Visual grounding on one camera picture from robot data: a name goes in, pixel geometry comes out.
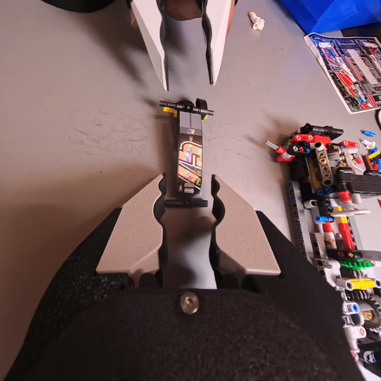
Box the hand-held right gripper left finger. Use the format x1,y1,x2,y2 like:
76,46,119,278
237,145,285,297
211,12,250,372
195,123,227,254
96,173,168,288

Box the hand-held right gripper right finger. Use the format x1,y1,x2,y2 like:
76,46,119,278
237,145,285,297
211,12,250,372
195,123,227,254
209,174,281,289

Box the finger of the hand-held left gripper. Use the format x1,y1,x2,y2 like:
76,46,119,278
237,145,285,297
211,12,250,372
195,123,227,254
201,0,233,85
130,0,170,91

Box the black lego wing assembly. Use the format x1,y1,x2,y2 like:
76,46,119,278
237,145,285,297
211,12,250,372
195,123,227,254
159,98,215,208

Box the white lego connector pair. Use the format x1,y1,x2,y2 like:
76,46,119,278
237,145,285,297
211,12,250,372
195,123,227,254
248,11,265,30

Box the lego car chassis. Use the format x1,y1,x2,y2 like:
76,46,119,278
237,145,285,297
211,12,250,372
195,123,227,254
266,123,381,372

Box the pile of small lego pieces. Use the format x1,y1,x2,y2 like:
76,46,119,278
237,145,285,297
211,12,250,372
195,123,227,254
359,129,381,171

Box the blue bin with bags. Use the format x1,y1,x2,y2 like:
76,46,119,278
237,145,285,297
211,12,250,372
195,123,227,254
277,0,381,35

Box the colourful sticker sheet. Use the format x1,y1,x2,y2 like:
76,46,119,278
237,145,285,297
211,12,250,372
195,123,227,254
304,32,381,114

